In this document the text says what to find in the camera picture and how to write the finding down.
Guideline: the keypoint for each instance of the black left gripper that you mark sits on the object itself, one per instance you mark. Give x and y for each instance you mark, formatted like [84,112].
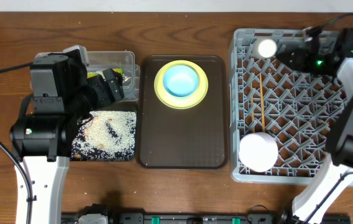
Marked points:
[116,89]

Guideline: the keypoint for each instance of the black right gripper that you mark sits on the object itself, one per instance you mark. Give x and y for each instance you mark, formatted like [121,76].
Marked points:
[296,59]

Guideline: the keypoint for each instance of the green yellow snack wrapper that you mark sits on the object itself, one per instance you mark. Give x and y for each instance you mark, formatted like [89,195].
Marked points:
[101,72]

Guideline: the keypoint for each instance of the white cup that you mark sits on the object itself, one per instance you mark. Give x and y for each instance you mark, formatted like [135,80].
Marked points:
[264,48]

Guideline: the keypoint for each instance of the yellow plate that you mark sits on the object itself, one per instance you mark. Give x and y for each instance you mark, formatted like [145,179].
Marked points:
[181,103]

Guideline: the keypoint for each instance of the wooden chopstick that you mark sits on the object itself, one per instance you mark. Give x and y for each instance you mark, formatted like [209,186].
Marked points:
[262,104]
[252,114]

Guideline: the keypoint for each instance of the light blue bowl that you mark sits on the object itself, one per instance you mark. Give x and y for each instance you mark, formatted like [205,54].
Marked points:
[180,81]

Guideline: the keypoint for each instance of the white rice bowl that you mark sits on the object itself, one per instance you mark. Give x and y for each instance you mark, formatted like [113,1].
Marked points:
[258,151]

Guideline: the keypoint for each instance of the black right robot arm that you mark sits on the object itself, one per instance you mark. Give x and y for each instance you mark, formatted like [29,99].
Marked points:
[336,172]

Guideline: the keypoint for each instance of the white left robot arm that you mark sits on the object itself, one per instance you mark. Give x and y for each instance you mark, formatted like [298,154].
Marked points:
[42,146]

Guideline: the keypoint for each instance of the black waste tray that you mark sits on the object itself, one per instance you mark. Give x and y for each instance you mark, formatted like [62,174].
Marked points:
[102,155]

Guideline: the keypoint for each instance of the grey dishwasher rack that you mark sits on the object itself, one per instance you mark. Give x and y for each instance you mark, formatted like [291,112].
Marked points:
[299,108]

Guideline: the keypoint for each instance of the clear plastic bin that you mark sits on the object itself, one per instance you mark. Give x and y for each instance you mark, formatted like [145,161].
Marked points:
[110,59]

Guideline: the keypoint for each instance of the pile of rice grains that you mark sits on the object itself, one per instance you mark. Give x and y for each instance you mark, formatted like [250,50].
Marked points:
[111,133]

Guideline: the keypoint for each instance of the dark brown tray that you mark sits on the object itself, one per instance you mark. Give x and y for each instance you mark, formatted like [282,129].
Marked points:
[194,138]

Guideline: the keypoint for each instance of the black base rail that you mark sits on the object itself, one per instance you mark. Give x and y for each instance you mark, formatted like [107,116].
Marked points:
[97,213]

